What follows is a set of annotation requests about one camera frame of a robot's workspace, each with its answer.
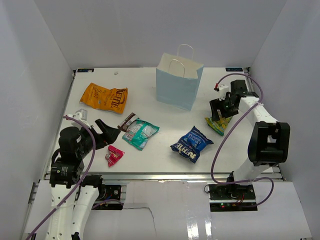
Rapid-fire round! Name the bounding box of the light blue paper bag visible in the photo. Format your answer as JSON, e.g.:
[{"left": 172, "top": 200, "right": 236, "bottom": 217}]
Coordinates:
[{"left": 155, "top": 43, "right": 204, "bottom": 111}]

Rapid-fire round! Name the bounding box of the right blue corner label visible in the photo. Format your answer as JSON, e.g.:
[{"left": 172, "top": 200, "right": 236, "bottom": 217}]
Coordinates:
[{"left": 225, "top": 67, "right": 243, "bottom": 72}]

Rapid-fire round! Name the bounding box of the yellow green snack packet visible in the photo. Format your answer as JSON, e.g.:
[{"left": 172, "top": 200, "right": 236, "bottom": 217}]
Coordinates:
[{"left": 204, "top": 116, "right": 233, "bottom": 137}]

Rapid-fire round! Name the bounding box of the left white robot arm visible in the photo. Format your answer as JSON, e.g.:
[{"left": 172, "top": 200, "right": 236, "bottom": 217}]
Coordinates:
[{"left": 45, "top": 119, "right": 120, "bottom": 240}]

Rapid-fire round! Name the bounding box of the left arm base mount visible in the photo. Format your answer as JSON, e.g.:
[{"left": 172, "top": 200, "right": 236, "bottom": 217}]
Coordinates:
[{"left": 94, "top": 184, "right": 123, "bottom": 211}]

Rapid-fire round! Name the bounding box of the left blue corner label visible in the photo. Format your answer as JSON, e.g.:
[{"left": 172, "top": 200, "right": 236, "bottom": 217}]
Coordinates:
[{"left": 76, "top": 68, "right": 95, "bottom": 73}]

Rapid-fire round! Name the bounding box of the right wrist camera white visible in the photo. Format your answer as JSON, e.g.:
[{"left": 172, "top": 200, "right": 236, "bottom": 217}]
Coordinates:
[{"left": 214, "top": 83, "right": 230, "bottom": 101}]

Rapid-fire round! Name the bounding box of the teal candy bag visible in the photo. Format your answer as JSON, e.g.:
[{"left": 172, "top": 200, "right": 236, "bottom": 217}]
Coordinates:
[{"left": 122, "top": 118, "right": 160, "bottom": 151}]

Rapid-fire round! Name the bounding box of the blue corner label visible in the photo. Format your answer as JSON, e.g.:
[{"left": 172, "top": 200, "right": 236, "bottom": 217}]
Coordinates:
[
  {"left": 225, "top": 67, "right": 243, "bottom": 72},
  {"left": 76, "top": 68, "right": 95, "bottom": 73}
]

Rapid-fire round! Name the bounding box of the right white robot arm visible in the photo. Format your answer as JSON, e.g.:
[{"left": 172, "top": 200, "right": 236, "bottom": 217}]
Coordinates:
[{"left": 209, "top": 79, "right": 291, "bottom": 200}]

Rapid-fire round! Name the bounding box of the orange Kettle chips bag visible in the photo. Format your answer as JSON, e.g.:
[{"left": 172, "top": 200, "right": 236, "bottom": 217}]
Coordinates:
[{"left": 79, "top": 83, "right": 128, "bottom": 114}]

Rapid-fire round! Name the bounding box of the red pink snack packet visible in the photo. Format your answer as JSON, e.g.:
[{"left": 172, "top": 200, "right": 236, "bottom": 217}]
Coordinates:
[{"left": 105, "top": 145, "right": 125, "bottom": 168}]

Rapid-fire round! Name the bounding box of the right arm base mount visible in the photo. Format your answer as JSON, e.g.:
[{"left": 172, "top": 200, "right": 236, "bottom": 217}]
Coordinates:
[{"left": 203, "top": 184, "right": 258, "bottom": 213}]

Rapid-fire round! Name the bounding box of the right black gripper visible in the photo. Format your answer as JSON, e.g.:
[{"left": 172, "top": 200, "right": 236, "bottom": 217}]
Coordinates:
[{"left": 210, "top": 95, "right": 240, "bottom": 122}]

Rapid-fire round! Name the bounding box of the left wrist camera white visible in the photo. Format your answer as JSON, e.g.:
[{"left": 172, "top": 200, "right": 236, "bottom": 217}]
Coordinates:
[{"left": 66, "top": 108, "right": 91, "bottom": 129}]

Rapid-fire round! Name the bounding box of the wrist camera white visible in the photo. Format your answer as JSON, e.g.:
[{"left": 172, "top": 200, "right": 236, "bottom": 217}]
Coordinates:
[
  {"left": 66, "top": 108, "right": 91, "bottom": 129},
  {"left": 214, "top": 83, "right": 230, "bottom": 101}
]

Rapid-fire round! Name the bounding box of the brown chocolate snack packet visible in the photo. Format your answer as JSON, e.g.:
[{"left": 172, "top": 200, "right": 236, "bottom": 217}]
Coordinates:
[{"left": 117, "top": 112, "right": 139, "bottom": 132}]

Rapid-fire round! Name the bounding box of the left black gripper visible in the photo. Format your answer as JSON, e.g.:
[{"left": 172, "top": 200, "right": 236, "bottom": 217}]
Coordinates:
[{"left": 76, "top": 118, "right": 120, "bottom": 157}]

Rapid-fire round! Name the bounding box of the aluminium front rail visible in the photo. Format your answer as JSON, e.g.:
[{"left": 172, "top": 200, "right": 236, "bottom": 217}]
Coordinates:
[{"left": 88, "top": 170, "right": 283, "bottom": 182}]

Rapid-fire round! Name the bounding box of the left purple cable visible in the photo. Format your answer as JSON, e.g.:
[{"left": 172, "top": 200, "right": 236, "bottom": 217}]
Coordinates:
[{"left": 24, "top": 114, "right": 124, "bottom": 240}]

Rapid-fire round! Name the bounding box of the blue Kettle chips bag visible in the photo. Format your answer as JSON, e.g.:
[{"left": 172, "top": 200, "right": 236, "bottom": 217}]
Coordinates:
[{"left": 170, "top": 126, "right": 214, "bottom": 164}]

